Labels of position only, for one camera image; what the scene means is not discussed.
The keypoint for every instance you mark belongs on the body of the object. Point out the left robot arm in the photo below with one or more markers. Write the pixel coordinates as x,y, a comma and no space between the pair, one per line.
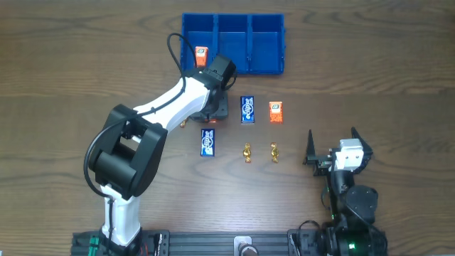
185,103

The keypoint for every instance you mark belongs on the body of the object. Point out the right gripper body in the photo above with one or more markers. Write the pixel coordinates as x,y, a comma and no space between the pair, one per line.
321,165

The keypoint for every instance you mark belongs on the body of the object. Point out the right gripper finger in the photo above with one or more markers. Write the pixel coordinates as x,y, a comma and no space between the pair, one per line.
310,149
366,147

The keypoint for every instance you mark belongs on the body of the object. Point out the orange candy box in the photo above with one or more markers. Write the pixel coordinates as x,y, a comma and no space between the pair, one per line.
276,113
201,58
212,121

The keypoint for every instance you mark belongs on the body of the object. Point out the blue candy pack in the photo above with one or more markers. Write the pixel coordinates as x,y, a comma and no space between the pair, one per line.
207,142
247,109

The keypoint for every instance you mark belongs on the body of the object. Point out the blue tray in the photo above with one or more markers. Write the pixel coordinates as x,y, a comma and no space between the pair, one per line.
263,53

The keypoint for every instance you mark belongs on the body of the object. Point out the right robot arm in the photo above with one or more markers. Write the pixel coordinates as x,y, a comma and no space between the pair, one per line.
360,204

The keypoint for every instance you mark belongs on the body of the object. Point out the mounting rail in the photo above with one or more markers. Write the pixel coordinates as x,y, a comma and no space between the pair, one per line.
213,245

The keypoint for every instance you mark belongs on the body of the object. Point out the gold candy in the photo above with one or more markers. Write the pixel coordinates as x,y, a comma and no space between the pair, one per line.
247,153
274,153
183,123

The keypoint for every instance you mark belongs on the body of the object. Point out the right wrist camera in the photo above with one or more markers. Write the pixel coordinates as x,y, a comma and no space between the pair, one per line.
350,154

